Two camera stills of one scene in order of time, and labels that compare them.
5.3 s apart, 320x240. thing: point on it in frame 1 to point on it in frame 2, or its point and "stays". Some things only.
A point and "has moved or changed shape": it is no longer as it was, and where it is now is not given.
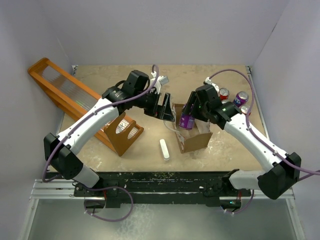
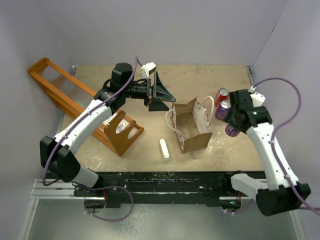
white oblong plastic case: x=164 y=150 stays
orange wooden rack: x=117 y=134 stays
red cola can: x=223 y=94 stays
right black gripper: x=192 y=100 to x=230 y=120
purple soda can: x=187 y=121 has moved or changed shape
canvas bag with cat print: x=196 y=138 stays
